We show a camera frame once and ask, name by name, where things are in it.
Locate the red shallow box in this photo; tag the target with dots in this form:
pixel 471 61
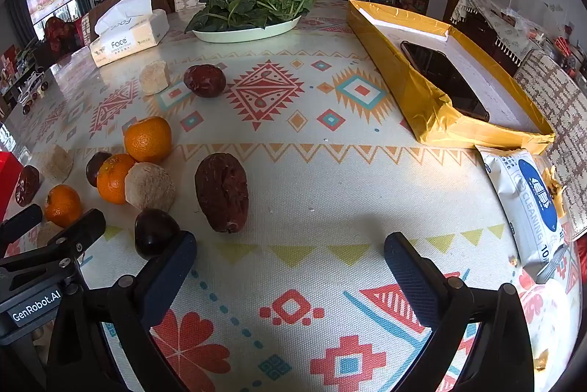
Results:
pixel 7 183

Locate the black smartphone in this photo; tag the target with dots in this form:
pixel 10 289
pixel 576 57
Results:
pixel 445 77

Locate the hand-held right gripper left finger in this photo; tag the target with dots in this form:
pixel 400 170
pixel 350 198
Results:
pixel 170 268

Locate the dark purple plum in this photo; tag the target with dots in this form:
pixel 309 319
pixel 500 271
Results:
pixel 156 233
pixel 95 167

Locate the white tissue box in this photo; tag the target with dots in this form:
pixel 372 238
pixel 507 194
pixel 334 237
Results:
pixel 128 38

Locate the yellow cardboard box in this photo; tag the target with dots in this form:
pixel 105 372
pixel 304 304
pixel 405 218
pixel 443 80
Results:
pixel 422 107

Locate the small white and red toy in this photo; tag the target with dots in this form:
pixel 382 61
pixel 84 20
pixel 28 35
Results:
pixel 32 87

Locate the white blue wet wipes packet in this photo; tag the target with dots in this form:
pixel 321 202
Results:
pixel 518 199

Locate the pale green oval plate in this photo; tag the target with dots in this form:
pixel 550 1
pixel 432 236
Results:
pixel 247 35

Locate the orange mandarin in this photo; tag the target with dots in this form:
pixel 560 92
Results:
pixel 62 205
pixel 112 181
pixel 147 139

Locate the green spinach leaves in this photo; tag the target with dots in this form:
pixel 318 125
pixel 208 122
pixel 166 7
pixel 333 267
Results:
pixel 243 9

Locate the large wrinkled red date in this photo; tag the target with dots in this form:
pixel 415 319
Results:
pixel 221 193

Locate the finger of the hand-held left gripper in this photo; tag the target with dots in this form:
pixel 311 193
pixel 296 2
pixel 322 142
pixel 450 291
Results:
pixel 20 223
pixel 78 233

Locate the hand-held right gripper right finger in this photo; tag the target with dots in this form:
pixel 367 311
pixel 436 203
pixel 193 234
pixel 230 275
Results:
pixel 408 277

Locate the round beige cake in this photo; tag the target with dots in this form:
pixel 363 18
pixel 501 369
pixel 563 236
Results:
pixel 150 186

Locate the patterned tablecloth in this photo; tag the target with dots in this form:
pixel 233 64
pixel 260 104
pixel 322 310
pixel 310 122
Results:
pixel 293 171

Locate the white lace cloth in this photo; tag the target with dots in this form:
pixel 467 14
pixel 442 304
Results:
pixel 490 20

